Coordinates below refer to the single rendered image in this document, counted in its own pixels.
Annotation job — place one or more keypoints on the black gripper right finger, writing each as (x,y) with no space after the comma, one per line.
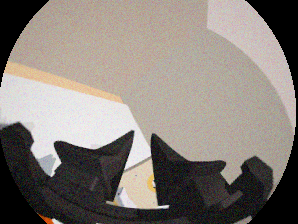
(172,171)

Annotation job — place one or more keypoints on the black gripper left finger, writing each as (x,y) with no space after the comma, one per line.
(106,163)

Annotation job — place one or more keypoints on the beige flat panel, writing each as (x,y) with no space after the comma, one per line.
(137,181)

